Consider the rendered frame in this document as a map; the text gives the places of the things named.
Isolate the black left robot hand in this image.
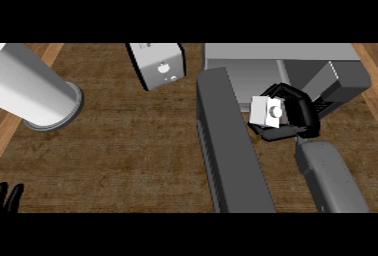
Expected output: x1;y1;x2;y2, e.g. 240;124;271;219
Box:
0;181;25;214

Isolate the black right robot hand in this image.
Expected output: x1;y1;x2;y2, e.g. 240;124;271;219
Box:
248;82;322;143

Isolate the white milk carton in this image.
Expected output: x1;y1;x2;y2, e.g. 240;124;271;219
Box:
248;95;286;128

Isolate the grey microwave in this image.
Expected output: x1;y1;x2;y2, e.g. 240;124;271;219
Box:
202;43;372;118

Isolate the dark grey microwave door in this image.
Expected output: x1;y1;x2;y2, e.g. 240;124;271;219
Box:
195;67;277;214

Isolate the grey boxy appliance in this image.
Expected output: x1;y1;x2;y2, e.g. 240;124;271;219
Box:
125;43;187;92

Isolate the white cylindrical container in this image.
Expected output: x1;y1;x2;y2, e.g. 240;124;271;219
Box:
0;43;85;133

